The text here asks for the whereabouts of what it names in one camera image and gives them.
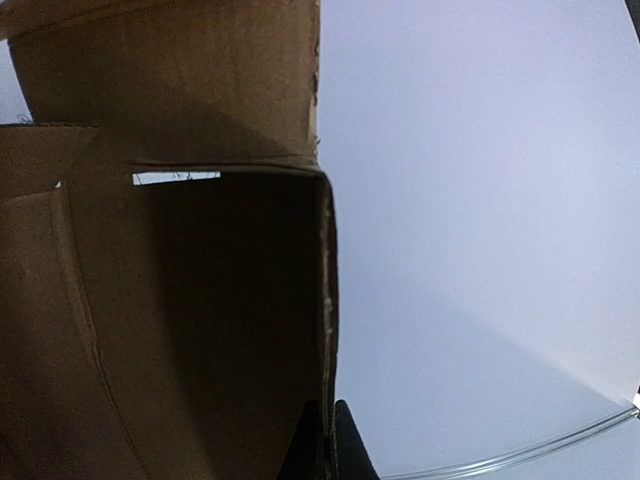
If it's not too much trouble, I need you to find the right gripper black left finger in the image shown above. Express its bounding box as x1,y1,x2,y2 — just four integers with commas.
277,400,326,480

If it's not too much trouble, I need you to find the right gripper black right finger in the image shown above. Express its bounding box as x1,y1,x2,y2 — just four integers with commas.
331,400,380,480

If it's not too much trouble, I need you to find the brown cardboard box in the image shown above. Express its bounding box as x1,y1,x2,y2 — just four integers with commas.
1,1,338,479

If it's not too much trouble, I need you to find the right aluminium frame post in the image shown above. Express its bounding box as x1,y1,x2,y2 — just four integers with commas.
383,404,639,480

